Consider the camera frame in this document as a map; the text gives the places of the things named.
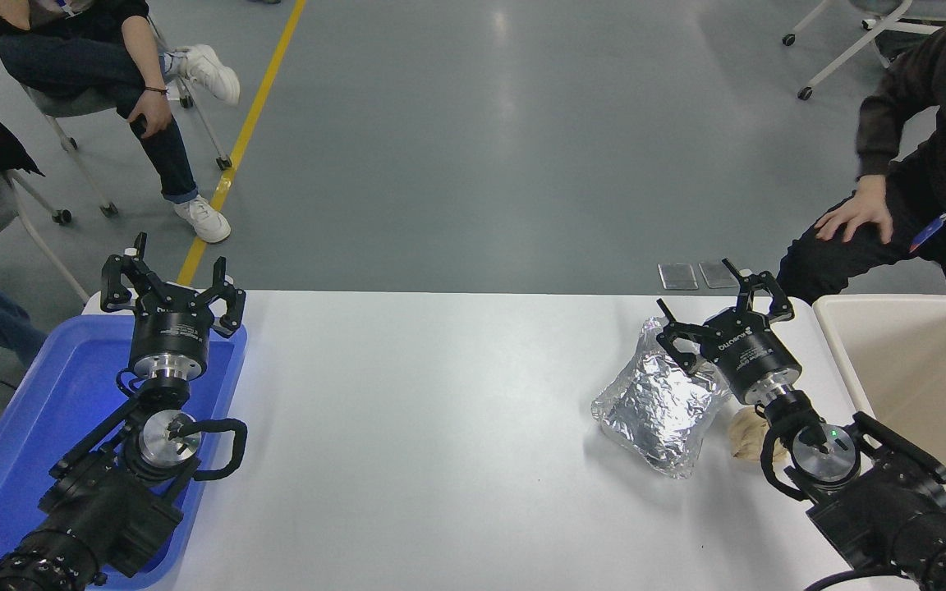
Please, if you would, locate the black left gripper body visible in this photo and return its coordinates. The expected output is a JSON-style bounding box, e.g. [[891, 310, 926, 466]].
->
[[128, 297, 214, 364]]

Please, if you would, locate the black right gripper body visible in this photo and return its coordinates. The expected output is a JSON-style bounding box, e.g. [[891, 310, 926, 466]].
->
[[705, 309, 803, 404]]

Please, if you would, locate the person's right hand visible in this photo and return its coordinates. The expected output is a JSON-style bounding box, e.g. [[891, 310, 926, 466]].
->
[[814, 174, 895, 245]]

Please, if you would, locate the person's hand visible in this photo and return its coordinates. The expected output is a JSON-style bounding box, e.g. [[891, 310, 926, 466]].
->
[[128, 89, 173, 139]]

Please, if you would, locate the metal floor plate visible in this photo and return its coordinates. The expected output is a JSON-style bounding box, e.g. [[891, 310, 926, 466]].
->
[[658, 263, 699, 291], [699, 261, 741, 290]]

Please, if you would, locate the silver foil tray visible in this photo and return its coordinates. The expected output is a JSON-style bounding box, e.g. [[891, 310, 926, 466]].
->
[[591, 317, 737, 480]]

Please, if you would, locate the crumpled tan paper ball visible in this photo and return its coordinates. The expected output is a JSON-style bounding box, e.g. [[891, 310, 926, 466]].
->
[[726, 408, 790, 465]]

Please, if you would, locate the blue plastic tray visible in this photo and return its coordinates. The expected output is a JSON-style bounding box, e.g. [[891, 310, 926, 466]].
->
[[0, 314, 248, 590]]

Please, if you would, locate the large pale bin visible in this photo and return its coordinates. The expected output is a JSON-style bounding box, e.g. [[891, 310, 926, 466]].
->
[[812, 294, 946, 544]]

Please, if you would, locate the white frame wheeled chair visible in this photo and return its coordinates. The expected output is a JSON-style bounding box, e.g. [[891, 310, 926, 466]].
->
[[782, 0, 946, 101]]

